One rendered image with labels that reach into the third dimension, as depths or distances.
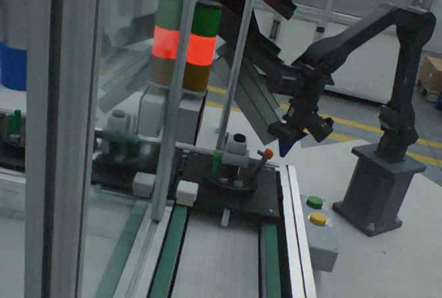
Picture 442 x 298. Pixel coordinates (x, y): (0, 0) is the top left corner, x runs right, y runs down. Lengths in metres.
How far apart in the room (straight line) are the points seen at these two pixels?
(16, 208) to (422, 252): 1.02
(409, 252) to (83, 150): 1.15
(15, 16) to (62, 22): 1.51
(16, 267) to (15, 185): 0.18
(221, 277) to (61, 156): 0.72
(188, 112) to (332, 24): 4.39
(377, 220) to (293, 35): 3.99
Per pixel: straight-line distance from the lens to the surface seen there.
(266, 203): 1.10
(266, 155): 1.11
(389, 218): 1.37
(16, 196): 1.11
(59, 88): 0.25
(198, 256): 0.99
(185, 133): 0.83
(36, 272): 0.32
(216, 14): 0.81
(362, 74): 5.28
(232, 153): 1.10
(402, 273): 1.25
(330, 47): 1.03
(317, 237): 1.06
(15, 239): 1.09
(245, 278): 0.97
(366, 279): 1.18
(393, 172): 1.24
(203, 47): 0.81
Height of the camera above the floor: 1.55
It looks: 24 degrees down
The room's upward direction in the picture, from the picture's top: 12 degrees clockwise
